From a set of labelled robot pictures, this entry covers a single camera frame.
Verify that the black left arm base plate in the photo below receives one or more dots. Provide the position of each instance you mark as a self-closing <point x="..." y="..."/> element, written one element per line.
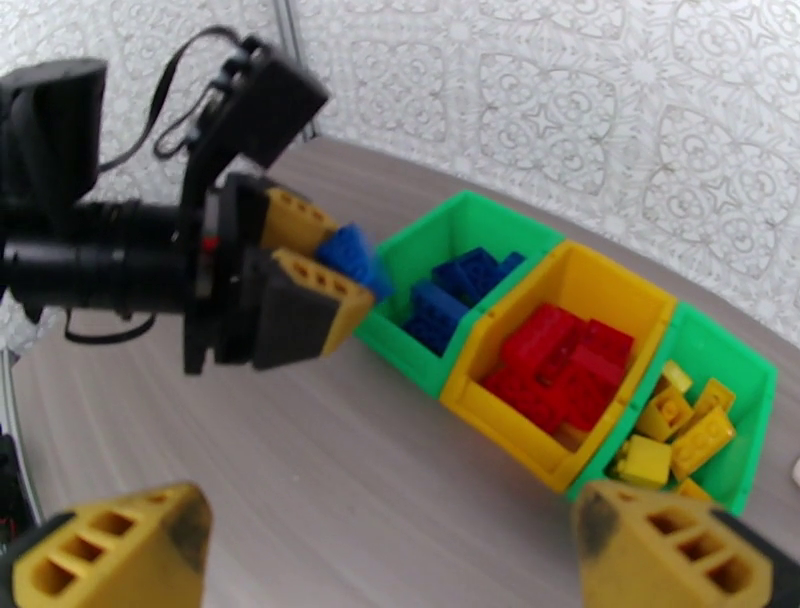
<point x="12" y="494"/>

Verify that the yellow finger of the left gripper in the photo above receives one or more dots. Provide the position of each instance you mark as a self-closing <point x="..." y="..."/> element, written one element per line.
<point x="294" y="219"/>
<point x="300" y="312"/>

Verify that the yellow plastic bin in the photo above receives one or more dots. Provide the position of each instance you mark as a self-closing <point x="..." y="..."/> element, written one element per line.
<point x="500" y="419"/>

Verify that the blue lego brick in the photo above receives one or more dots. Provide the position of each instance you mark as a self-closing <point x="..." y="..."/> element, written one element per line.
<point x="511" y="262"/>
<point x="350" y="256"/>
<point x="469" y="272"/>
<point x="437" y="315"/>

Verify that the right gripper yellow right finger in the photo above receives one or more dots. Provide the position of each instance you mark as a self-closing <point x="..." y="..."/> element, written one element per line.
<point x="675" y="556"/>

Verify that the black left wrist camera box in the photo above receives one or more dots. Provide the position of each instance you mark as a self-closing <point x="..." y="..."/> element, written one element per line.
<point x="275" y="106"/>

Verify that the green plastic bin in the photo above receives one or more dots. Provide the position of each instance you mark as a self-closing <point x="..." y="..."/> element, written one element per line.
<point x="400" y="356"/>
<point x="750" y="387"/>

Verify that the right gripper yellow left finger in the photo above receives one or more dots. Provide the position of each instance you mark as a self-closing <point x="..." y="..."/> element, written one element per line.
<point x="106" y="556"/>

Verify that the long yellow lego brick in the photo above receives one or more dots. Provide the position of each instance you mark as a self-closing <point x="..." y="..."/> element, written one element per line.
<point x="703" y="444"/>

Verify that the red lego brick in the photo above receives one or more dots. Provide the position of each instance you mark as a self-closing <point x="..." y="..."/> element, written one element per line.
<point x="590" y="390"/>
<point x="540" y="337"/>
<point x="609" y="344"/>
<point x="525" y="397"/>

